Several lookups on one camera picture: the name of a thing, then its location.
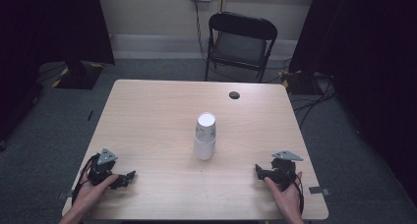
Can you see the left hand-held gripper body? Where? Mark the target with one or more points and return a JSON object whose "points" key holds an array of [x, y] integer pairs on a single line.
{"points": [[100, 171]]}

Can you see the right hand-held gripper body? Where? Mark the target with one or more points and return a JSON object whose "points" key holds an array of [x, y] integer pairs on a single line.
{"points": [[284, 171]]}

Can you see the plain white paper cup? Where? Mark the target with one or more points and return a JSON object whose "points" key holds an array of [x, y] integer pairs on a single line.
{"points": [[204, 148]]}

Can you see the printed white paper cup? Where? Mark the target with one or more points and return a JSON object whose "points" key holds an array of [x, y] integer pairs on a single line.
{"points": [[206, 125]]}

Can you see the person's left hand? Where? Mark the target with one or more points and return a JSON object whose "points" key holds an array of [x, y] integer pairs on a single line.
{"points": [[90, 193]]}

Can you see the person's right hand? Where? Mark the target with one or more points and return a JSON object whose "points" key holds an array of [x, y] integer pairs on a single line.
{"points": [[286, 197]]}

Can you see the black pen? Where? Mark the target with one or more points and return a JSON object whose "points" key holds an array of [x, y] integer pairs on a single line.
{"points": [[90, 115]]}

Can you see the black stand base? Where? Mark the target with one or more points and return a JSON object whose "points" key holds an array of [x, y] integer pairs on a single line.
{"points": [[300, 83], [78, 75]]}

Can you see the black folding chair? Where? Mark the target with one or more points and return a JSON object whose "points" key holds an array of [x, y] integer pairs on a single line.
{"points": [[241, 44]]}

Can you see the dark curtain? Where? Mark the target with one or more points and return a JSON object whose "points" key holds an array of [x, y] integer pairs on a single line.
{"points": [[42, 37], [370, 70]]}

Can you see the grey table bracket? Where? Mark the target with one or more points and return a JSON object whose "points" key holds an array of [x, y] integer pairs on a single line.
{"points": [[319, 190]]}

